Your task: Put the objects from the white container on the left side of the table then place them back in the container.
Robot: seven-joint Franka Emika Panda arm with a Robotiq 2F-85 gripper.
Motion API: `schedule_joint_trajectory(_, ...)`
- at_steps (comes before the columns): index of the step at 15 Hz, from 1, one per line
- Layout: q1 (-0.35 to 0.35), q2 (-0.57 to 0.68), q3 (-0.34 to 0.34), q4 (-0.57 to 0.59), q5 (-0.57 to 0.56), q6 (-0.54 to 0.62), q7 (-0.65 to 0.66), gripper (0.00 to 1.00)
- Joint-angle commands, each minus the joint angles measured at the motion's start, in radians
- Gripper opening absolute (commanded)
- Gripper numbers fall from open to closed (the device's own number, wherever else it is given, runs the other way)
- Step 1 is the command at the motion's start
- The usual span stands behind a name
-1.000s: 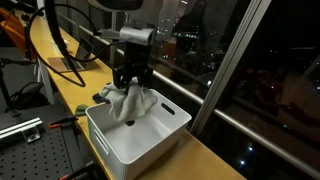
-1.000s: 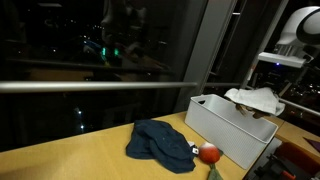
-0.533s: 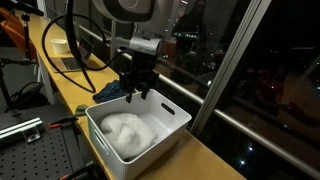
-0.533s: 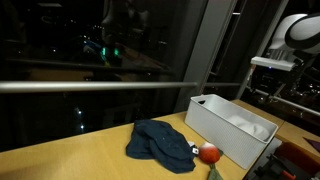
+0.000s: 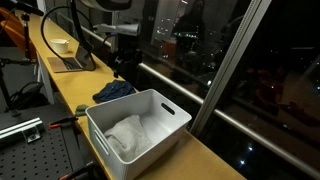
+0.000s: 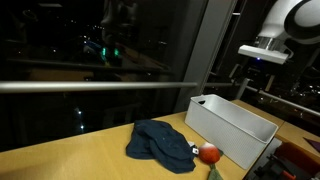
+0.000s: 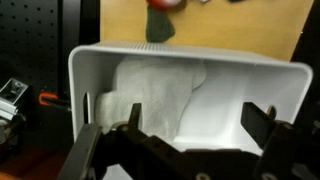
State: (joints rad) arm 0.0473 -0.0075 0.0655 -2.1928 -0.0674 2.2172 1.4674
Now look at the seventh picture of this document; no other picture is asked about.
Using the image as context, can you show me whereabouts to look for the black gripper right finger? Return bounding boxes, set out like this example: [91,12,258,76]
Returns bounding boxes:
[239,101,278,150]

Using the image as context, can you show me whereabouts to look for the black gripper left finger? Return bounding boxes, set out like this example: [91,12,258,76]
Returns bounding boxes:
[128,102,143,130]

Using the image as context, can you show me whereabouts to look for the white towel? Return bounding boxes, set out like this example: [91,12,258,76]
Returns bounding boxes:
[94,55,208,143]

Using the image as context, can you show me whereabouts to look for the orange carrot plush green leaves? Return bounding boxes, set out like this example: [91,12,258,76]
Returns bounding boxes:
[144,0,188,44]

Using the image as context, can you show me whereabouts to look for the white plastic container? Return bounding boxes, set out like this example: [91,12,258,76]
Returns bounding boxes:
[68,41,314,180]

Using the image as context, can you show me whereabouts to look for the black perforated breadboard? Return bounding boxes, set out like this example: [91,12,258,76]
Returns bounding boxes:
[0,0,101,101]

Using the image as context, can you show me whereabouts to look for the metal corner bracket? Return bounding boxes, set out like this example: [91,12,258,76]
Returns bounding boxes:
[0,77,30,105]

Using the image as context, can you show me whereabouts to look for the aluminium extrusion rail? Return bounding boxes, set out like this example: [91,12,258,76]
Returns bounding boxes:
[0,96,18,123]

